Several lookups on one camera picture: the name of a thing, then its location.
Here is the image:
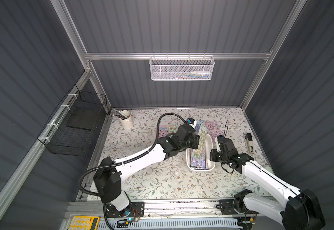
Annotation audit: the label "white plastic storage tray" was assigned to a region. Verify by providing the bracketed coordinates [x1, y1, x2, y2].
[186, 134, 215, 172]

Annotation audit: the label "blue sticker sheet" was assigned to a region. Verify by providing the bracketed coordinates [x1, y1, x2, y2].
[195, 121, 207, 136]

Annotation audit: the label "white green owl sticker sheet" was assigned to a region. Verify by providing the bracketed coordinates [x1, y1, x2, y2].
[191, 128, 208, 159]

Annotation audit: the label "pink 3D sticker sheet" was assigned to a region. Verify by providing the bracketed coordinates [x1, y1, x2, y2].
[204, 121, 223, 139]

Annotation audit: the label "purple sticker sheet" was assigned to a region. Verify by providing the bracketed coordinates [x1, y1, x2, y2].
[190, 157, 207, 170]

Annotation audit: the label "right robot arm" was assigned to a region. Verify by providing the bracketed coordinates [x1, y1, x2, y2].
[210, 135, 326, 230]

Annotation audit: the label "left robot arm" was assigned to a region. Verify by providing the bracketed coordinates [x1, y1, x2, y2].
[93, 118, 200, 217]

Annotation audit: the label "black white handheld device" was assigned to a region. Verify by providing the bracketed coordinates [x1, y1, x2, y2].
[244, 132, 254, 155]

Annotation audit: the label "cream metal pen bucket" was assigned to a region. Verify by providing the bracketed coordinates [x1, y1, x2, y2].
[120, 110, 134, 129]

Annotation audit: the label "items in white basket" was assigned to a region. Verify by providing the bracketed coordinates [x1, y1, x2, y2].
[170, 71, 212, 80]

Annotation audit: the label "yellow calculator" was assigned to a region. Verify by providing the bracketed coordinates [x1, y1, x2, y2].
[68, 216, 100, 230]

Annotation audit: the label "black corrugated cable hose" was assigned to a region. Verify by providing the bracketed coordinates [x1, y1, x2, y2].
[77, 113, 188, 230]

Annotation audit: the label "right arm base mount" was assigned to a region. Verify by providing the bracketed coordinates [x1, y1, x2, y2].
[215, 199, 258, 216]

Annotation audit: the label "white slotted cable duct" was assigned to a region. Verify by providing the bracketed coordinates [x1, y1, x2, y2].
[110, 218, 243, 230]

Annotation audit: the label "white wire wall basket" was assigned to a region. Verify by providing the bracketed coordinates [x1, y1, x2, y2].
[149, 55, 215, 81]

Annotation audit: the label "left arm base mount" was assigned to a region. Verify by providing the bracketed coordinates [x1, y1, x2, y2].
[106, 201, 145, 218]

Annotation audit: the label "black wire wall basket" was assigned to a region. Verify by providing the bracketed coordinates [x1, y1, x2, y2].
[37, 88, 107, 157]

